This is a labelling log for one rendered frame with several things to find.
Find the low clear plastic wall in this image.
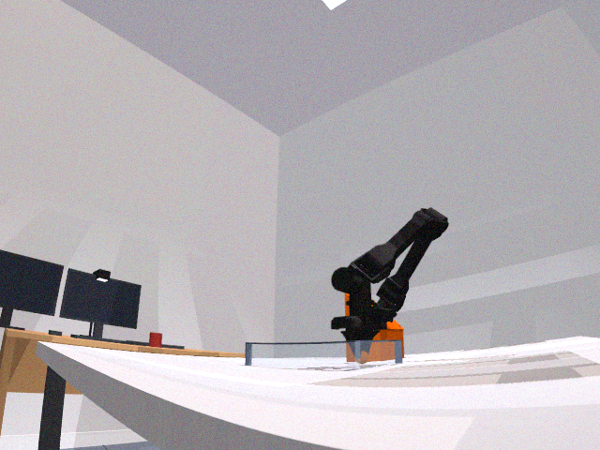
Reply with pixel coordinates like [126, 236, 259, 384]
[246, 341, 402, 371]

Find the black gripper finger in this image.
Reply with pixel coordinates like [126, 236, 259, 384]
[363, 331, 380, 340]
[341, 329, 367, 341]

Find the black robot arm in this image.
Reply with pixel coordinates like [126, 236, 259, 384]
[331, 207, 449, 323]

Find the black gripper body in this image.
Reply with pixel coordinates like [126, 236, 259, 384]
[331, 294, 387, 331]

